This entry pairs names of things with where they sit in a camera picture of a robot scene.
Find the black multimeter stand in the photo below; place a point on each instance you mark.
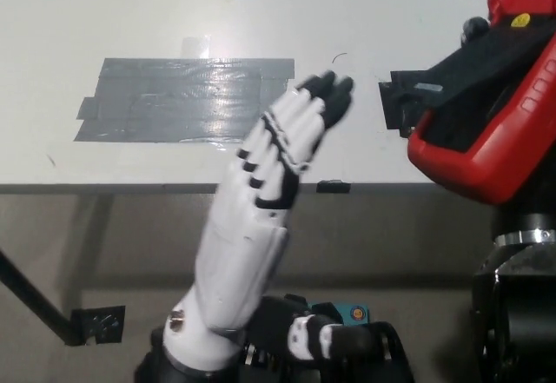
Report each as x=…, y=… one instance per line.
x=486, y=61

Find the small black tape piece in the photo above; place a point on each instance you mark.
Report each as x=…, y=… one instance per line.
x=333, y=186

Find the white and black left hand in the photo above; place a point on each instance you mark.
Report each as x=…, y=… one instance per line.
x=243, y=244

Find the black right hand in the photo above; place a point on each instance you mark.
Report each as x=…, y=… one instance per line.
x=534, y=213

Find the grey duct tape patch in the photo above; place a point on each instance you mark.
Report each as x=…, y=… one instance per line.
x=152, y=96

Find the red digital multimeter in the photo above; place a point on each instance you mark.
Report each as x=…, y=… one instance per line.
x=491, y=166

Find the black metal table leg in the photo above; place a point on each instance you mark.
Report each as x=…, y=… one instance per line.
x=26, y=289

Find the black tape patch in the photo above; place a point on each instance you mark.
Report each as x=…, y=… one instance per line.
x=393, y=105

